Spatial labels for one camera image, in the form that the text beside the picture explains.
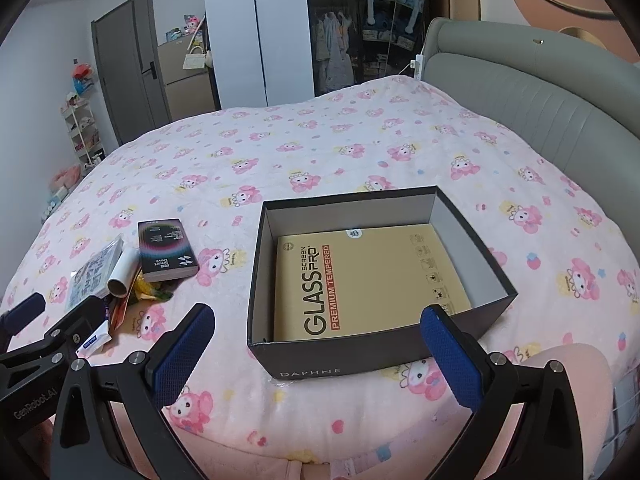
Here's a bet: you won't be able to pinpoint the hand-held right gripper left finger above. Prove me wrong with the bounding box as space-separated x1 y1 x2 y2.
52 303 216 480

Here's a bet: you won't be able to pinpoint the flat yellow package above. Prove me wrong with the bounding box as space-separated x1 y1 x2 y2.
273 224 472 341

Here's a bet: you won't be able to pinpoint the orange packet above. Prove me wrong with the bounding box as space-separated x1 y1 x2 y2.
107 291 137 334

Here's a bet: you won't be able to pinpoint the cartoon bead board packet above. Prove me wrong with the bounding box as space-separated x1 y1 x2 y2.
65 234 125 312

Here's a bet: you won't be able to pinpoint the beige cabinet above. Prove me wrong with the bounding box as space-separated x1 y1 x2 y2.
157 40 222 127

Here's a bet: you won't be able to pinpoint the red toy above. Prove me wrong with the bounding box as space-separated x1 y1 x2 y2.
72 62 95 94

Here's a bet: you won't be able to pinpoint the pink cloth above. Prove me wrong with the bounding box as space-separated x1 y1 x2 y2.
500 344 623 480

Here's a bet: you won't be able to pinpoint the black rainbow screen protector box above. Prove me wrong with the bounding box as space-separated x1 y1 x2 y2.
137 218 200 283

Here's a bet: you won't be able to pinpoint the cream handbag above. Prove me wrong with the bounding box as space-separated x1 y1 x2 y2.
182 42 207 70

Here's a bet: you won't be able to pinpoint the grey door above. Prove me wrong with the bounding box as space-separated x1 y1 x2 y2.
91 0 171 146

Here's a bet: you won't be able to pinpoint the black cardboard box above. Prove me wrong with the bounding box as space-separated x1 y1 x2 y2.
247 186 518 380

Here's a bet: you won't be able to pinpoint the grey padded headboard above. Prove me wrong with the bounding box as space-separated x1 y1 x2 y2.
420 17 640 222

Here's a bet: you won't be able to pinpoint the white blue sachet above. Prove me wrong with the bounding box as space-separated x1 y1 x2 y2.
75 322 111 359

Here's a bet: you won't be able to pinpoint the white wardrobe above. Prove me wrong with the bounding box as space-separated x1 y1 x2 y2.
202 0 317 109

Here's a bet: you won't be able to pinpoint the hanging clothes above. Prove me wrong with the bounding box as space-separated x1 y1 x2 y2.
312 10 362 92

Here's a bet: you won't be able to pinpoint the white paper roll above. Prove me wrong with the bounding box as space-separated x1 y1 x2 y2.
107 246 141 300

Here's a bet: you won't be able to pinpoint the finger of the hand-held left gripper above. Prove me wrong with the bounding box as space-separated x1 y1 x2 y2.
0 296 107 368
0 292 47 348

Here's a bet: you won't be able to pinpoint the pink plush toy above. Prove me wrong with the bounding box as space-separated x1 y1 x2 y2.
49 164 82 194

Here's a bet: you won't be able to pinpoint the glass door wardrobe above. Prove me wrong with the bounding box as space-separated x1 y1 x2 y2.
304 0 432 97

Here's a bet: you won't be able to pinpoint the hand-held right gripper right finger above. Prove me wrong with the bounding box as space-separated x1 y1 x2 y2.
420 304 593 480

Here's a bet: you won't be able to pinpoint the white shelf rack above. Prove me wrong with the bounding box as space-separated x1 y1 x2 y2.
61 91 106 167

